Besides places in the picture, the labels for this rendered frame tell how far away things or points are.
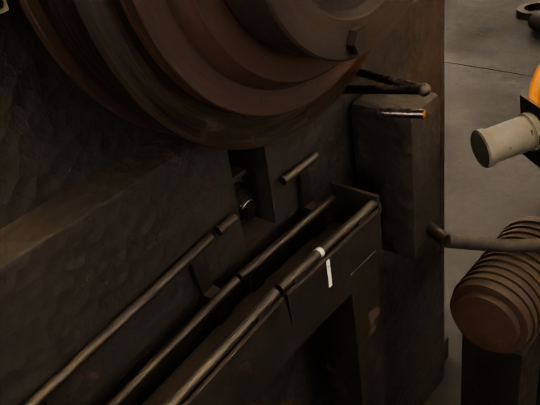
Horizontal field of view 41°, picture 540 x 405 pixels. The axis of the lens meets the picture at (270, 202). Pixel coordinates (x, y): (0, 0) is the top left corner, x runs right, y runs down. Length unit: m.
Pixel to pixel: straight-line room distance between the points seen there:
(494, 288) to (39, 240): 0.65
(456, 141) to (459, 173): 0.20
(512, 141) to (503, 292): 0.22
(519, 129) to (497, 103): 1.63
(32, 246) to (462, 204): 1.65
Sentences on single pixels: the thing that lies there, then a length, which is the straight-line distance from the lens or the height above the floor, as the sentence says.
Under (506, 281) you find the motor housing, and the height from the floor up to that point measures 0.53.
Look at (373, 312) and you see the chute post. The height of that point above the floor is 0.56.
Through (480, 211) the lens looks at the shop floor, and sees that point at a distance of 2.15.
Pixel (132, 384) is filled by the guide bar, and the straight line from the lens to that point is 0.78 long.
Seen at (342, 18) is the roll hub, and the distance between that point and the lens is 0.62.
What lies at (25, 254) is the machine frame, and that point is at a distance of 0.67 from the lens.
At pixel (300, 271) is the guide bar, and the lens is 0.82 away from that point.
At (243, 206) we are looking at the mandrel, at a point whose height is 0.75.
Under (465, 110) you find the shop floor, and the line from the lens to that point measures 2.69.
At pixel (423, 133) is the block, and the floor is 0.76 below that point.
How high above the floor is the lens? 1.23
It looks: 33 degrees down
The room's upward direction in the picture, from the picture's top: 9 degrees counter-clockwise
